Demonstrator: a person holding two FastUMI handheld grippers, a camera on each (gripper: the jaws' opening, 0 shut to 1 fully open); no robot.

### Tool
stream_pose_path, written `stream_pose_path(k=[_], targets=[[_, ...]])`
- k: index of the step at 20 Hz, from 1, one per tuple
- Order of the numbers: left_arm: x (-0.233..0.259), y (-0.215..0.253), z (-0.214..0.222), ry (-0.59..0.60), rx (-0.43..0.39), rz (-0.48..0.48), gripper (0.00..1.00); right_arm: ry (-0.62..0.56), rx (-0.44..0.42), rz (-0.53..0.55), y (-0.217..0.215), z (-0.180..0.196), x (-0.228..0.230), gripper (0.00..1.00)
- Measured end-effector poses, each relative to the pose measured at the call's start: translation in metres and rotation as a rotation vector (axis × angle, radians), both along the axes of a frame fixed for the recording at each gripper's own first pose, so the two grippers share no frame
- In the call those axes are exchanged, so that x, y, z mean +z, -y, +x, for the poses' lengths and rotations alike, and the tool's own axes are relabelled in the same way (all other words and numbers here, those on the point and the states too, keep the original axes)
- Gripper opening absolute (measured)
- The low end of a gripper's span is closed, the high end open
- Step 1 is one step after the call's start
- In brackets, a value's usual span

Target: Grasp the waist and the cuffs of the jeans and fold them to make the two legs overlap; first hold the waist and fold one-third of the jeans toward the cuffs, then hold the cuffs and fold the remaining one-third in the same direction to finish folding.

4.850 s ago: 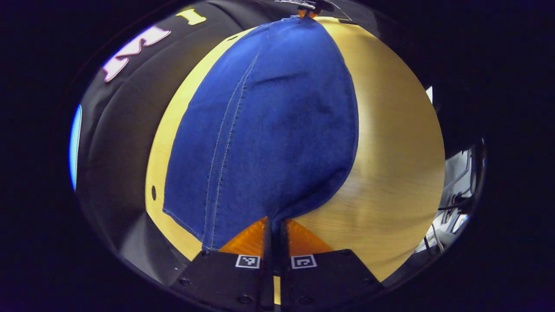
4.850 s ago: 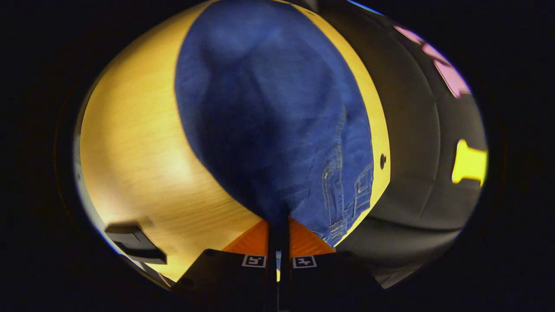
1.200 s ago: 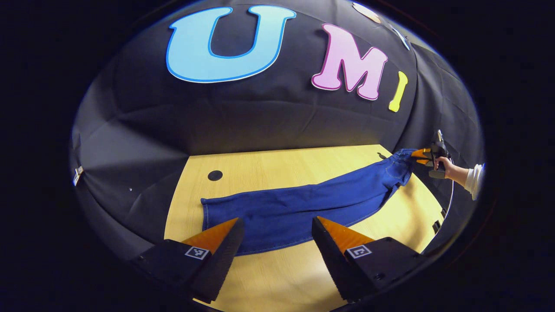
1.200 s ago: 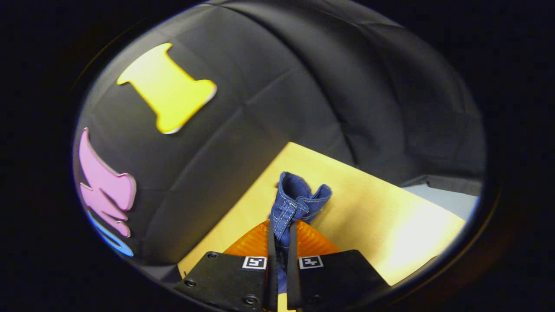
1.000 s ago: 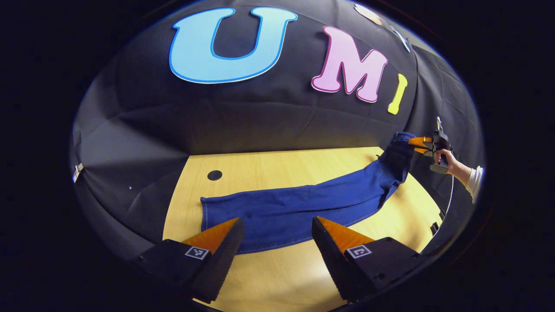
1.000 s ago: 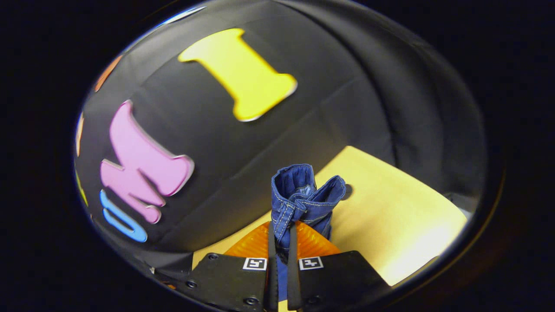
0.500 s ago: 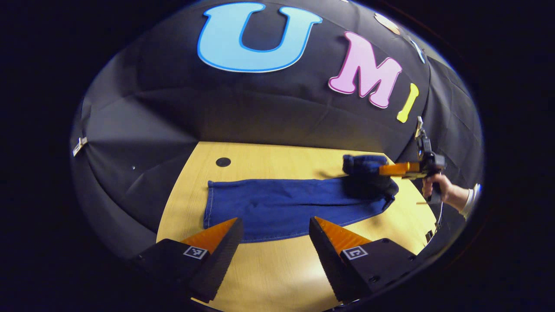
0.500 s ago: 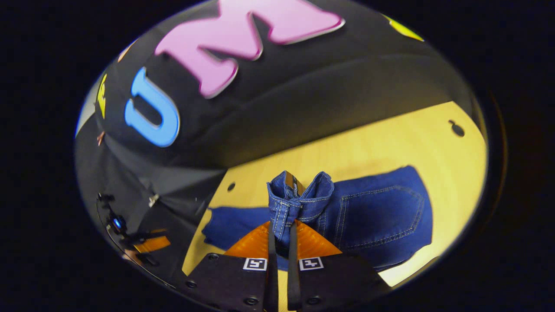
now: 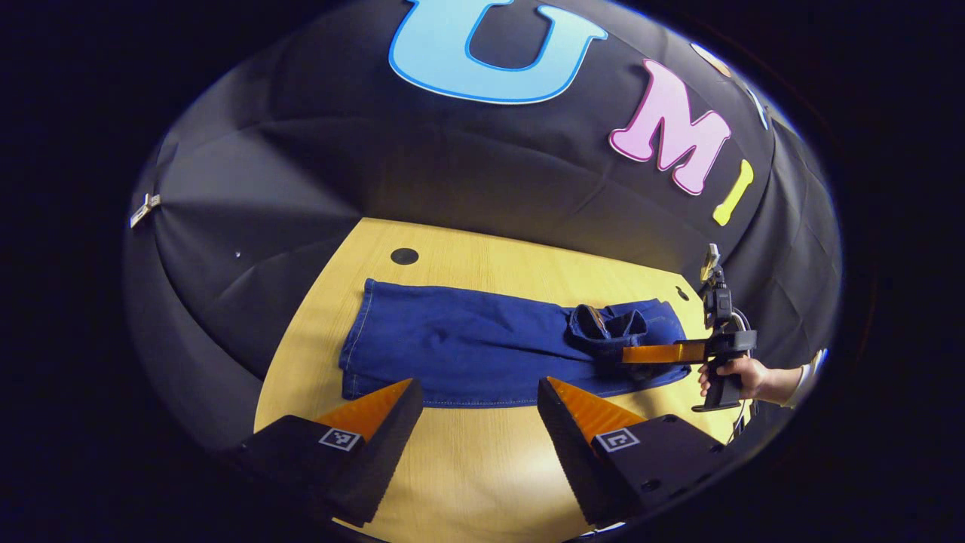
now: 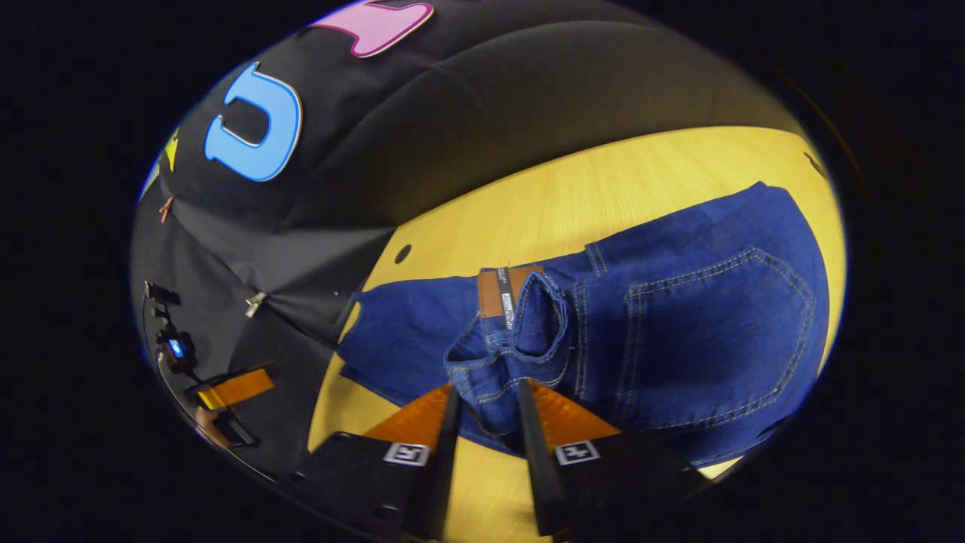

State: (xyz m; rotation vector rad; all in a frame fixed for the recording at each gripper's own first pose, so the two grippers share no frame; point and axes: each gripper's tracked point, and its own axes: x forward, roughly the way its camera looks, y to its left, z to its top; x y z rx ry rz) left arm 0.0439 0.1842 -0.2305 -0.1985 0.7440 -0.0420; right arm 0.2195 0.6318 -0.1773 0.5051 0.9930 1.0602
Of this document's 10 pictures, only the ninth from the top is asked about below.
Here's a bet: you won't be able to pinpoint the black backdrop cloth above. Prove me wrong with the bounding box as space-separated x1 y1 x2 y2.
123 0 844 453

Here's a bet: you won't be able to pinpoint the white cloth clip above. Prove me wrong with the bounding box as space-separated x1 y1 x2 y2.
130 194 161 229

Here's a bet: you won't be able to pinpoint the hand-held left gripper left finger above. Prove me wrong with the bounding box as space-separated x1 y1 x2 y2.
230 377 425 529

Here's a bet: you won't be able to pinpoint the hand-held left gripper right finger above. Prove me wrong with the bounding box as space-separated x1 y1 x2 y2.
537 376 743 529

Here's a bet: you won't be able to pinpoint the black cable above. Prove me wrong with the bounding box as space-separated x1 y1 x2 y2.
728 305 757 442

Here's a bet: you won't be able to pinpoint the blue jeans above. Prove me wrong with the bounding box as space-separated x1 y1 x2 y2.
339 278 692 409

